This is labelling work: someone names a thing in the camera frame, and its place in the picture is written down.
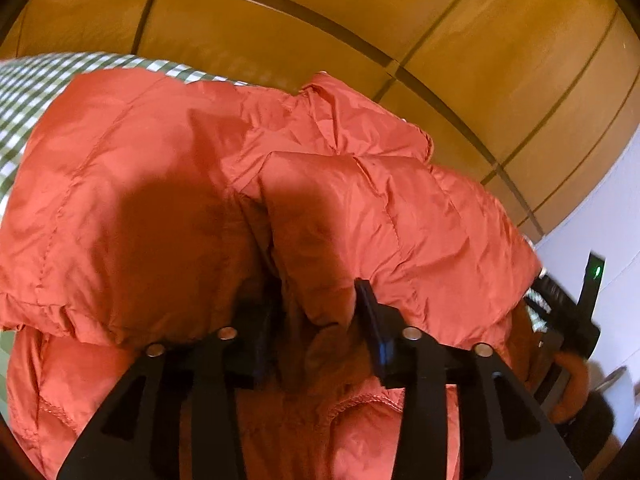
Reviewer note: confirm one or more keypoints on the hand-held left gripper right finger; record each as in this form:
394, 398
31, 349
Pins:
374, 322

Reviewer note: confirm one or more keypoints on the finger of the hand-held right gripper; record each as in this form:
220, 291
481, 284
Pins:
552, 365

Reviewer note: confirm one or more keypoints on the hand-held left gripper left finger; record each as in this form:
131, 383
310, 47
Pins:
257, 355

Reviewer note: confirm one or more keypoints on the orange puffer jacket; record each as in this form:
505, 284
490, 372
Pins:
150, 200

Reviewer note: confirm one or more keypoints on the wooden panelled headboard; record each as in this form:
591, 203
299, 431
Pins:
320, 25

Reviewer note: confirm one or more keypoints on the green checkered bed sheet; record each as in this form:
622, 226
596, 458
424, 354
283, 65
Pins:
30, 95

